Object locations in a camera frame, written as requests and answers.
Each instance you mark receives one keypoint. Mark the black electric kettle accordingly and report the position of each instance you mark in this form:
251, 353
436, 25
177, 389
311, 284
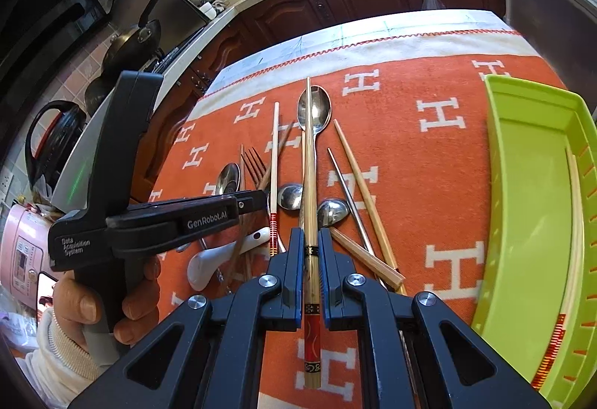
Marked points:
56, 143

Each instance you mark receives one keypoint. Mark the pink rice cooker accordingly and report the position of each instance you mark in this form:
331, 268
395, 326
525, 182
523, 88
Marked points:
23, 250

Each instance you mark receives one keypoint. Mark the bamboo chopstick red black end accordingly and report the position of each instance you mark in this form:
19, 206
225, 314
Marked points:
309, 180

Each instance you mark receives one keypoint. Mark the black range hood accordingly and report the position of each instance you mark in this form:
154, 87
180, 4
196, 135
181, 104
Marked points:
46, 27

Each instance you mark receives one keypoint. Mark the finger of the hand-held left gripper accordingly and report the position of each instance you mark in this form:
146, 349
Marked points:
186, 222

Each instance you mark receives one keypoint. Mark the orange printed blanket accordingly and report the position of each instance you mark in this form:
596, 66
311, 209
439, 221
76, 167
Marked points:
419, 166

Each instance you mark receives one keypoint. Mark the dark brown chopstick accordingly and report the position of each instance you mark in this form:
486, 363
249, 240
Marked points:
285, 136

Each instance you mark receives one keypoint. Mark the green plastic tray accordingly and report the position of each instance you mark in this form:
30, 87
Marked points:
527, 204

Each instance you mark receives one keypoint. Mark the grey metal sheet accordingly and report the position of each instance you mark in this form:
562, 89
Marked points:
79, 176

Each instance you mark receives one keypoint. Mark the steel chopstick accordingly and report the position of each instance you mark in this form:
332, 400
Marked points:
347, 197

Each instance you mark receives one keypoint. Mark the black gas stove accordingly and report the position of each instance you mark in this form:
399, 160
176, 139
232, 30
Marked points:
168, 57

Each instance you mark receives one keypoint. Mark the grey steel appliance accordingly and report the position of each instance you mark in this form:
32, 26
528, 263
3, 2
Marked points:
545, 17

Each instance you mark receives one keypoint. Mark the pale chopstick red striped end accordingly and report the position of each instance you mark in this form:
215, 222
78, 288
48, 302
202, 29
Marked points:
274, 148
577, 227

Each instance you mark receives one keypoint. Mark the white cup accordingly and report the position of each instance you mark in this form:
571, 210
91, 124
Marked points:
210, 10

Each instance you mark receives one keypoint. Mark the white ceramic spoon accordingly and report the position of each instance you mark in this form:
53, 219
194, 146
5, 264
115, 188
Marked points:
205, 269

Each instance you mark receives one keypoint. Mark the person's left forearm white sleeve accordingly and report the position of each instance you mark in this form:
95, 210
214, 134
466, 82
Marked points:
56, 367

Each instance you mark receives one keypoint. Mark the steel fork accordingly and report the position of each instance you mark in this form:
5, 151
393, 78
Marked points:
255, 173

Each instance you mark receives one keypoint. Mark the stainless steel splash panel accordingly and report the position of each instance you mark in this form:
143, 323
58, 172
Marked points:
182, 17

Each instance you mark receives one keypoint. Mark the large steel spoon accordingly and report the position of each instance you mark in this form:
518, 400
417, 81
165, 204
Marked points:
322, 110

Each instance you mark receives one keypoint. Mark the brown wooden chopstick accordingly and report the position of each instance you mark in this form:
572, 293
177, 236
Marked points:
361, 185

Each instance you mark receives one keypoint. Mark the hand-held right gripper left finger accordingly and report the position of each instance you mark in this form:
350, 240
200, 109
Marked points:
294, 278

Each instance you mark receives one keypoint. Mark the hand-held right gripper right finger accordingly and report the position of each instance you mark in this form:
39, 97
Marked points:
330, 283

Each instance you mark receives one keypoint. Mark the person's left hand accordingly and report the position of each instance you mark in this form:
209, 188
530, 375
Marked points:
79, 299

